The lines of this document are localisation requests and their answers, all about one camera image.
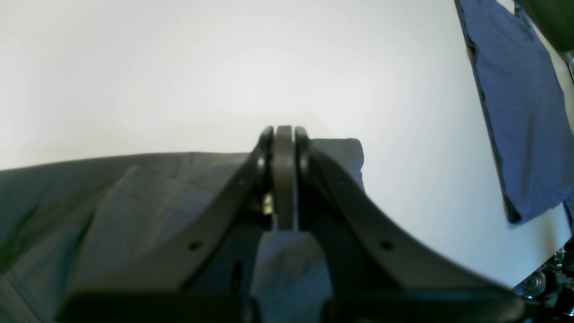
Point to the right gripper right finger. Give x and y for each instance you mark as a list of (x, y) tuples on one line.
[(378, 272)]

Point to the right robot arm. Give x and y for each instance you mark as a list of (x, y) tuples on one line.
[(551, 278)]

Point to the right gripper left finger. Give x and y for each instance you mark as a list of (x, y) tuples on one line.
[(204, 273)]

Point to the blue plastic mount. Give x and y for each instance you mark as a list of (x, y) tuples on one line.
[(524, 107)]

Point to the grey T-shirt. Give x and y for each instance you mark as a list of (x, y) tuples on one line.
[(64, 223)]

